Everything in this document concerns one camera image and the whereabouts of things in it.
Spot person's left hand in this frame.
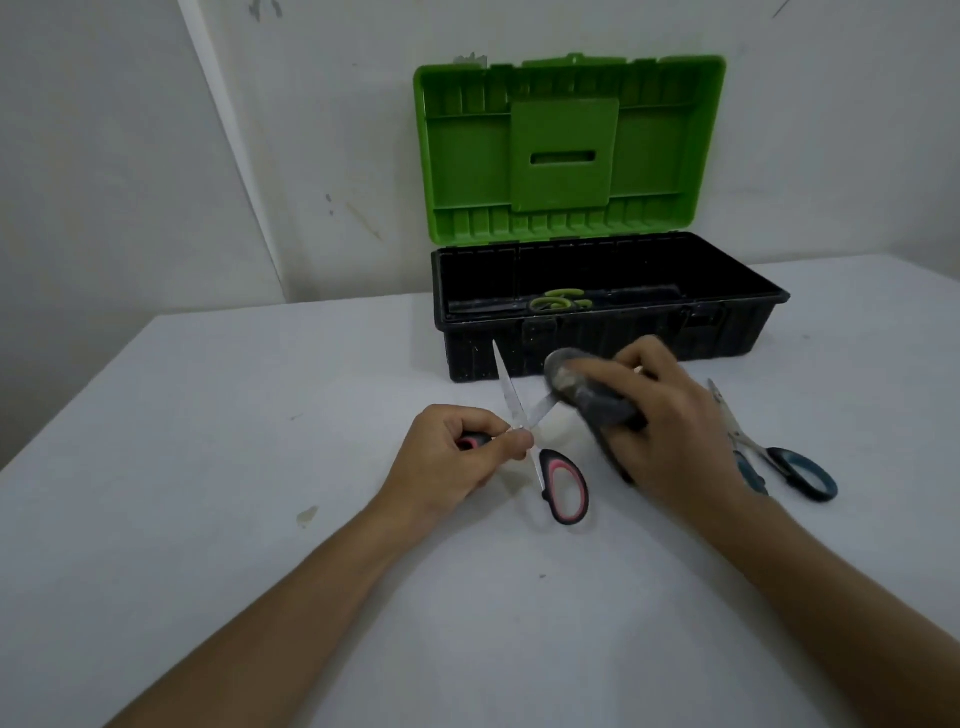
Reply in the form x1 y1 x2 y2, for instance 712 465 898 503
372 404 536 531

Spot person's right hand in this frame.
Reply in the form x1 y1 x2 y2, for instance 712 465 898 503
564 335 766 524

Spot pink and black scissors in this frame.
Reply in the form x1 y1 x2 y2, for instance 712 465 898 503
456 339 591 527

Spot grey sharpening stone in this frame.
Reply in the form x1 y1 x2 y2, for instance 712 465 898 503
543 348 649 485

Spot person's right forearm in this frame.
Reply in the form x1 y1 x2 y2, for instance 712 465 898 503
693 491 960 728

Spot person's left forearm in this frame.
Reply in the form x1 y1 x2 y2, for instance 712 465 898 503
105 491 421 728

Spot blue and black scissors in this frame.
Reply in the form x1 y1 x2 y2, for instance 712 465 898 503
707 378 840 504

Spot black toolbox with green lid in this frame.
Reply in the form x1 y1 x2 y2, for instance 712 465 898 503
413 52 791 384

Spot green handled scissors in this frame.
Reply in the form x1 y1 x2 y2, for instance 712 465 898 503
528 288 595 315

